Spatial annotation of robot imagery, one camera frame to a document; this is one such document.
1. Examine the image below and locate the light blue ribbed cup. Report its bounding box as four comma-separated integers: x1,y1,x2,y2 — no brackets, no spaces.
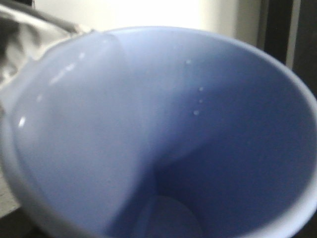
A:
0,27,317,238

